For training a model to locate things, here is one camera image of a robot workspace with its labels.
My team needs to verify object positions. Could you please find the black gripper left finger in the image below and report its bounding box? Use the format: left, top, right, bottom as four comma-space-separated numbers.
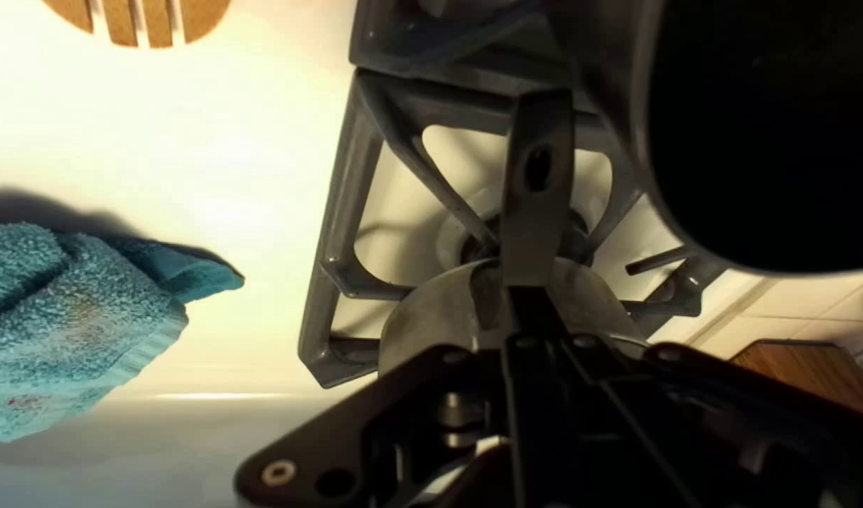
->
230, 286, 539, 508

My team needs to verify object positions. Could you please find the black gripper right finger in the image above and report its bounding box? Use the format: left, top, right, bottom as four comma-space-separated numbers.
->
534, 286, 863, 508

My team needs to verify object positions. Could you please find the brown wooden board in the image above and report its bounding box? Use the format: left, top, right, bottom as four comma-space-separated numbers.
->
731, 338, 863, 422

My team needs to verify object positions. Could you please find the black burner grate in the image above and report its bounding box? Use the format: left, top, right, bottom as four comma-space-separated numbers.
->
297, 0, 763, 390

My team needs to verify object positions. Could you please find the large black saucepan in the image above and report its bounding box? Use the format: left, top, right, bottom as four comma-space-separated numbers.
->
627, 0, 863, 278

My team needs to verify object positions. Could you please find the white gas stove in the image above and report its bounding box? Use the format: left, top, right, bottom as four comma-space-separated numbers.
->
0, 0, 863, 508

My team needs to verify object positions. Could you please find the teal terry cloth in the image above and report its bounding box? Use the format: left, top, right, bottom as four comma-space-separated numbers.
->
0, 220, 245, 447

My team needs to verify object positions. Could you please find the wooden round object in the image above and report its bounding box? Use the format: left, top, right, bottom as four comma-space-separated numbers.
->
39, 0, 235, 52

